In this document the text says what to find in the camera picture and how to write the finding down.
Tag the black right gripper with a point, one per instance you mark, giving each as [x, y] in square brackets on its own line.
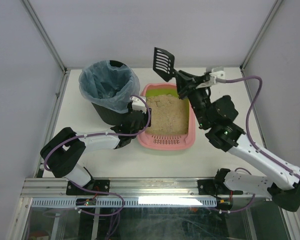
[189, 84]

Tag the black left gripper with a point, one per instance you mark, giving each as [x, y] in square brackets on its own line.
[140, 120]

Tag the black trash bin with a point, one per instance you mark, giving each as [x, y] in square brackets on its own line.
[109, 112]

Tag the pink green litter box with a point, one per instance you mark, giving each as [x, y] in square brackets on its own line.
[167, 142]

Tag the blue plastic bin liner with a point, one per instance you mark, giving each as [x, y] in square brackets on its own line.
[86, 81]

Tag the black slotted litter scoop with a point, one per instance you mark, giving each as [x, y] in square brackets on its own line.
[163, 64]

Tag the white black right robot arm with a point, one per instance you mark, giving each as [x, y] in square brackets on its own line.
[281, 180]

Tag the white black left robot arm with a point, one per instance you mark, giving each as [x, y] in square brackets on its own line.
[62, 153]

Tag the beige cat litter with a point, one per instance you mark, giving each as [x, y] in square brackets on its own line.
[170, 115]

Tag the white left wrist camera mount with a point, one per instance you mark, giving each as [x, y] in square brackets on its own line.
[137, 103]

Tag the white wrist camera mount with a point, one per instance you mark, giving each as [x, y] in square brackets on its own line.
[137, 103]
[211, 77]

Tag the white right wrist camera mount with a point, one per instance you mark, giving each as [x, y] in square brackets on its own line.
[211, 77]

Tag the right aluminium frame post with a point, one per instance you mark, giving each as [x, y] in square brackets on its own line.
[265, 25]

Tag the aluminium frame post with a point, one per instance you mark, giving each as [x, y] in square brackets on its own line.
[43, 33]
[265, 25]

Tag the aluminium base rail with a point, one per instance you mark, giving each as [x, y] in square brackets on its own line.
[126, 187]

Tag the white slotted cable duct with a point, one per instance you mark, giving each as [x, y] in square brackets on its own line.
[131, 202]

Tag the left aluminium frame post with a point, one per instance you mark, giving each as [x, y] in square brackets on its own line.
[43, 33]

